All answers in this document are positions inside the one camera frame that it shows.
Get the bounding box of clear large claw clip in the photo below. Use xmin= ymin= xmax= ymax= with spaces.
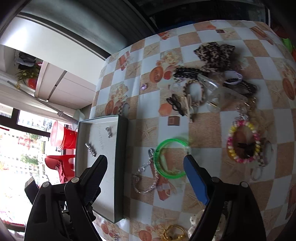
xmin=197 ymin=74 xmax=248 ymax=113

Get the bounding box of yellow bead hair tie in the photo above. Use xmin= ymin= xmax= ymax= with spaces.
xmin=162 ymin=223 xmax=188 ymax=241

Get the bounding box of small silver charm clip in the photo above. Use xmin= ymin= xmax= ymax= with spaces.
xmin=105 ymin=126 xmax=112 ymax=138

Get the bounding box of black bow hair clip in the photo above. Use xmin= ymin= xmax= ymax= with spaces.
xmin=166 ymin=94 xmax=185 ymax=116

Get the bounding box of black beaded barrette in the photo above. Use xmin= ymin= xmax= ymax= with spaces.
xmin=173 ymin=66 xmax=209 ymax=80

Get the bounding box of leopard print scrunchie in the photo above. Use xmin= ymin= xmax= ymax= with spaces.
xmin=194 ymin=42 xmax=235 ymax=73

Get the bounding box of silver rhinestone hair clip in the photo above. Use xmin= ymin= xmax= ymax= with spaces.
xmin=85 ymin=143 xmax=96 ymax=157

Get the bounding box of red plastic bucket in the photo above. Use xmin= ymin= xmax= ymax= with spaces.
xmin=50 ymin=121 xmax=78 ymax=150

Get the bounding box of grey shallow tray box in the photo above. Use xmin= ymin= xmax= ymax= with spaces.
xmin=75 ymin=115 xmax=128 ymax=223

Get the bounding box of white low cabinet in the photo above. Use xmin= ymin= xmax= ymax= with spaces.
xmin=35 ymin=61 xmax=96 ymax=109

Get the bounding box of beige hair clip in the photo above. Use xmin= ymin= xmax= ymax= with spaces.
xmin=176 ymin=94 xmax=195 ymax=123

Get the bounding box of clear crystal bead chain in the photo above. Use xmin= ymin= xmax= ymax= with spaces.
xmin=131 ymin=148 xmax=160 ymax=194

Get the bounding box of potted plant red pot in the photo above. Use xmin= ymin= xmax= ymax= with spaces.
xmin=16 ymin=62 xmax=42 ymax=90

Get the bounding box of light blue basin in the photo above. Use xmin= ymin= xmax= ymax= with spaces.
xmin=71 ymin=109 xmax=85 ymax=131

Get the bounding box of multicolour spiral hair tie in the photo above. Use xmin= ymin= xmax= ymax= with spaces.
xmin=226 ymin=119 xmax=262 ymax=164

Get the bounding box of checkered floral tablecloth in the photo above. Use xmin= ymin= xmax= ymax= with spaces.
xmin=90 ymin=20 xmax=295 ymax=240

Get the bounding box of gold chain keyring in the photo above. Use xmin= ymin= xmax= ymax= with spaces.
xmin=236 ymin=97 xmax=256 ymax=121

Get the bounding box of braided brown hair tie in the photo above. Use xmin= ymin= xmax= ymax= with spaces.
xmin=182 ymin=79 xmax=208 ymax=107

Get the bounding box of cream polka dot scrunchie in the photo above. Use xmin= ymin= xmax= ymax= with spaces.
xmin=188 ymin=206 xmax=226 ymax=240

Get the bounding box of purple white hair tie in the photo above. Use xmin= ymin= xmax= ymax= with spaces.
xmin=223 ymin=70 xmax=243 ymax=85

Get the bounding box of red plastic chair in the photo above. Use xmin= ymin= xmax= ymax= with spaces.
xmin=45 ymin=155 xmax=75 ymax=184

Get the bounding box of small black claw clip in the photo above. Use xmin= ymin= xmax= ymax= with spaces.
xmin=237 ymin=142 xmax=255 ymax=158

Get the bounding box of green plastic bangle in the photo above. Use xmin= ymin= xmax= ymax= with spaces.
xmin=154 ymin=138 xmax=191 ymax=179

